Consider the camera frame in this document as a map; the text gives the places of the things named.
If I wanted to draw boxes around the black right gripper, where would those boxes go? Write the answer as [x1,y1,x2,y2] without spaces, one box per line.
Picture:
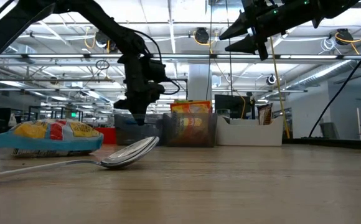
[219,0,320,60]

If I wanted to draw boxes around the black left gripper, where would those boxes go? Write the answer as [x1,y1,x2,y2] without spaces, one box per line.
[113,52,169,127]

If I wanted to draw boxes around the orange ramen packet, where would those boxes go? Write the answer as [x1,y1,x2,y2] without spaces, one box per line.
[170,100,213,127]

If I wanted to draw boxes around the brown snack sachet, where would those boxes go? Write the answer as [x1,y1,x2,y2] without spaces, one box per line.
[256,103,274,126]

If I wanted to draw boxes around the white plastic bin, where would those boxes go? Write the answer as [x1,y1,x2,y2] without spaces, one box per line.
[214,114,285,147]

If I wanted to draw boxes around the blue yellow ramen packet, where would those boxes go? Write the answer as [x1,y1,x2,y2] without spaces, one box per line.
[0,118,104,157]

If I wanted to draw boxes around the grey translucent plastic bin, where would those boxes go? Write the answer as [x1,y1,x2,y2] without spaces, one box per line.
[162,111,218,148]
[114,113,166,146]

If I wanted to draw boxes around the white building column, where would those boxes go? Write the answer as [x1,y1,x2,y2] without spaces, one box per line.
[188,63,213,101]

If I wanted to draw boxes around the black monitor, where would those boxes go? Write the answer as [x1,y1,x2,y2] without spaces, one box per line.
[214,94,251,119]

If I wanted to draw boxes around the grey waste bin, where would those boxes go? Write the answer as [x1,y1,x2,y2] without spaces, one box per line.
[319,122,340,139]

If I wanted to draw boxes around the silver spoon orange handle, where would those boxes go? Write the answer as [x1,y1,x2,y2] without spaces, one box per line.
[0,136,161,184]

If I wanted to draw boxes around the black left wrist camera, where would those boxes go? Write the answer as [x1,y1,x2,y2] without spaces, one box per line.
[149,58,169,84]

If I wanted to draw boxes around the black camera stand frame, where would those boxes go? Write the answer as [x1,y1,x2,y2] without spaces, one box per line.
[164,77,189,100]

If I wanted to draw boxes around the yellow cable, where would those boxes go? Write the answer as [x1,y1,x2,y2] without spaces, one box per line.
[269,36,292,140]

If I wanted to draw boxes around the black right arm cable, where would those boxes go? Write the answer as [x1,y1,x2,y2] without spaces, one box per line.
[307,32,361,138]

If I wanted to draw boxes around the black aluminium table frame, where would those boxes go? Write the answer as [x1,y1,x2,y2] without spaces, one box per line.
[0,133,361,151]

